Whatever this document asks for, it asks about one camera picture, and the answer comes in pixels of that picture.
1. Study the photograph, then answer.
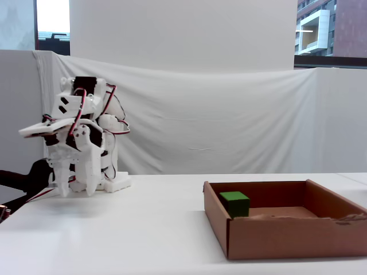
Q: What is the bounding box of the green cube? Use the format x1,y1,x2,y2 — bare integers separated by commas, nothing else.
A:
219,191,251,219

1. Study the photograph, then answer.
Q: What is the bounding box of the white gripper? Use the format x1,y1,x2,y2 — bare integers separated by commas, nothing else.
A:
42,121,104,198

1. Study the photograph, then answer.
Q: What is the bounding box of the black window post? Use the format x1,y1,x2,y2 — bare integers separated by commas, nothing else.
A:
33,0,39,52

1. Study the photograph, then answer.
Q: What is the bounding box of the dark rooftop structure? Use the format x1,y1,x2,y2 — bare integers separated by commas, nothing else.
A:
38,33,71,56

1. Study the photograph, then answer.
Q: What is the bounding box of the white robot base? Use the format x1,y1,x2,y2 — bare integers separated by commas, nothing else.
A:
97,171,132,193

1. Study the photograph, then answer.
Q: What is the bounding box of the black window sill bar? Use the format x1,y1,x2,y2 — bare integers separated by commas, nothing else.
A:
294,55,367,70

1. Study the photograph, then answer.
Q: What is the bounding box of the red black table cable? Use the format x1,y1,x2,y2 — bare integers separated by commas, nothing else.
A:
25,176,77,205

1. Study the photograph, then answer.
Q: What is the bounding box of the brown cardboard box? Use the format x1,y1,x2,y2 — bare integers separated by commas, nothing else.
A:
202,179,367,261

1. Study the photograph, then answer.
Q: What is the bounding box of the white backdrop board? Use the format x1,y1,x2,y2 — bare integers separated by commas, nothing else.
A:
69,0,298,72

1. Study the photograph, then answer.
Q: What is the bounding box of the red brick building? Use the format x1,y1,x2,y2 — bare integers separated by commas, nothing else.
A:
297,0,367,58

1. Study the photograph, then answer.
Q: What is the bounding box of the white framed building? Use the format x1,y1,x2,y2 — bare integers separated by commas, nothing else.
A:
295,10,335,57

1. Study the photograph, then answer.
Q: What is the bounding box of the red black servo cable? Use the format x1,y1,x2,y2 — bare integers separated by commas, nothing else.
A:
68,88,88,142
103,84,131,138

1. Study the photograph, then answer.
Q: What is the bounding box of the white backdrop cloth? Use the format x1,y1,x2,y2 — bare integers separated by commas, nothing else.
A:
33,50,367,175

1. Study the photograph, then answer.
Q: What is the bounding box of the white wrist camera mount plate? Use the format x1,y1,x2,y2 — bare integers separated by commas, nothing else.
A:
18,117,76,139

